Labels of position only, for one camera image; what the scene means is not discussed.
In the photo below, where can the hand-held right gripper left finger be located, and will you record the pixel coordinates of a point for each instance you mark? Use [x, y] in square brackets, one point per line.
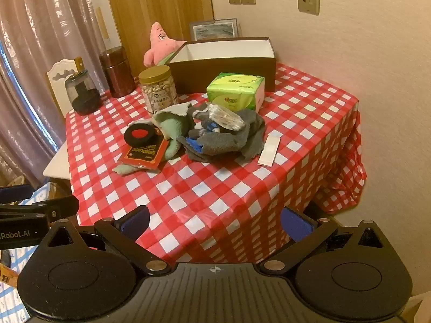
[134, 224]

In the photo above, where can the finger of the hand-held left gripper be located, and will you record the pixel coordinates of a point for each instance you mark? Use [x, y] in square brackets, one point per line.
[57, 207]
[13, 192]

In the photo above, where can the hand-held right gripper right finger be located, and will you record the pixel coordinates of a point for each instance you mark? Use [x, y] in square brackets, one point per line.
[296, 224]

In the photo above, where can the red black packet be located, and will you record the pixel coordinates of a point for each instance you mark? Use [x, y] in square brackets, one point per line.
[144, 154]

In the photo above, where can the green cloth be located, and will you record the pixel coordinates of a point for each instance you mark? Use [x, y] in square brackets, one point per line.
[171, 124]

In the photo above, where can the grey cloth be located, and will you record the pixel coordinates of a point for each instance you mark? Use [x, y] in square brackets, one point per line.
[229, 141]

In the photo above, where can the brown cardboard box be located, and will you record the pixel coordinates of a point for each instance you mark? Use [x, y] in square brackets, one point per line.
[222, 70]

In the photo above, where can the blue white patterned cloth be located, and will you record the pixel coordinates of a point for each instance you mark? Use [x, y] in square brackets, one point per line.
[10, 296]

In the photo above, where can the white paper strip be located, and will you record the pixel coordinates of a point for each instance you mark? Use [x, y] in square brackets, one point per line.
[269, 149]

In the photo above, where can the red white checkered tablecloth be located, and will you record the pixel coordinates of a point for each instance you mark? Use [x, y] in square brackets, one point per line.
[219, 188]

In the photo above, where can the black round pad red centre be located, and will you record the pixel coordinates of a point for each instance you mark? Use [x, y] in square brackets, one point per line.
[139, 134]

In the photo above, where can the dark glass grinder jar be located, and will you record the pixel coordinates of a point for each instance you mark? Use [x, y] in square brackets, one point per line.
[82, 101]

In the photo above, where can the white wooden chair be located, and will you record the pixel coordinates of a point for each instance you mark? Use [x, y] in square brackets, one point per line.
[57, 77]

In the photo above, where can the clear plastic wrapper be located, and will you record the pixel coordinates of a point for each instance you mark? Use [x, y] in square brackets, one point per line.
[224, 116]

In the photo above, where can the clear nut jar gold lid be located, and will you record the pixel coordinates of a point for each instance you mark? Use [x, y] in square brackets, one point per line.
[158, 91]

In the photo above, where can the brown metal canister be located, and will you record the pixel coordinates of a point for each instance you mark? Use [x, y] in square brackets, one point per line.
[116, 70]

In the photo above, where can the green tissue pack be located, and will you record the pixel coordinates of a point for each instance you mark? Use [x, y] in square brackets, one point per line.
[232, 89]

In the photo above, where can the pale patterned curtain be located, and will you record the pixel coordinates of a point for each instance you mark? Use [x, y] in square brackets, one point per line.
[33, 40]

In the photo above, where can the pink starfish plush toy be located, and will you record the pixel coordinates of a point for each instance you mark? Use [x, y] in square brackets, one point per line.
[158, 45]

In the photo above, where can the framed picture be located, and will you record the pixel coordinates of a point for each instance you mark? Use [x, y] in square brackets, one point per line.
[213, 28]

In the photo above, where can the wooden door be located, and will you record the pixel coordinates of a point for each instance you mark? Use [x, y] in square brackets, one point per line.
[151, 0]

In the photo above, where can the beige wall outlet plate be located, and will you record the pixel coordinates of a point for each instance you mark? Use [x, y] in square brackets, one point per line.
[308, 1]

